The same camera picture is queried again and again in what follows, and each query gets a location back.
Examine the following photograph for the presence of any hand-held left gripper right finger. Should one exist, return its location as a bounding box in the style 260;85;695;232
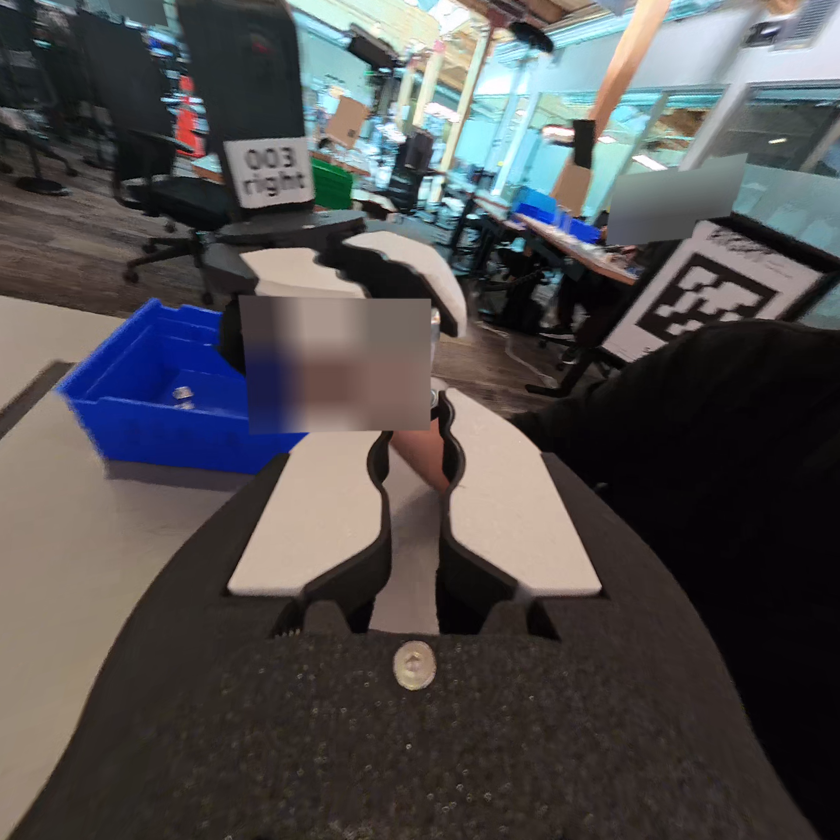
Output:
433;388;603;636

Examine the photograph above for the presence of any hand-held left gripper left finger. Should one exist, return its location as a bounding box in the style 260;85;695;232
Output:
226;430;395;636

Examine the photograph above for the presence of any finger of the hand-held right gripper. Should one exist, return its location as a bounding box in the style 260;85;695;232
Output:
327;230;469;340
239;248;363;298

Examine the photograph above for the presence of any blue plastic bin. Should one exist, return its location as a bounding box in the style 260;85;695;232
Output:
56;298;309;476

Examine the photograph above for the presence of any person's right forearm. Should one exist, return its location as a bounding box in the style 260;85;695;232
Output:
392;320;840;834

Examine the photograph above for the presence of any green plastic bin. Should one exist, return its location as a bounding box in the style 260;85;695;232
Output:
308;157;355;210

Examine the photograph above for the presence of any black office chair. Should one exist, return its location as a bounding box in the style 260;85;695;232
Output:
75;10;237;286

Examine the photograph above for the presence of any cardboard panel with black device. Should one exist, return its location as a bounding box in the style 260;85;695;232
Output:
551;118;597;217

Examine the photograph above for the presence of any black white marker board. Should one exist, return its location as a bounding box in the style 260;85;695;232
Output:
600;213;829;368

